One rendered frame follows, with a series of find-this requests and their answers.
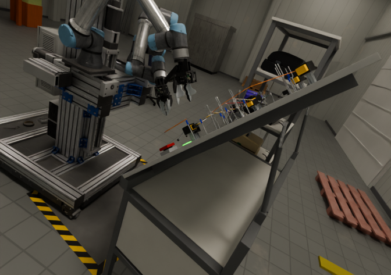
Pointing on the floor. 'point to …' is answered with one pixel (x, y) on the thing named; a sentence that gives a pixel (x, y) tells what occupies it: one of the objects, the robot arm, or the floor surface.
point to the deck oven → (208, 43)
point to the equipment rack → (323, 41)
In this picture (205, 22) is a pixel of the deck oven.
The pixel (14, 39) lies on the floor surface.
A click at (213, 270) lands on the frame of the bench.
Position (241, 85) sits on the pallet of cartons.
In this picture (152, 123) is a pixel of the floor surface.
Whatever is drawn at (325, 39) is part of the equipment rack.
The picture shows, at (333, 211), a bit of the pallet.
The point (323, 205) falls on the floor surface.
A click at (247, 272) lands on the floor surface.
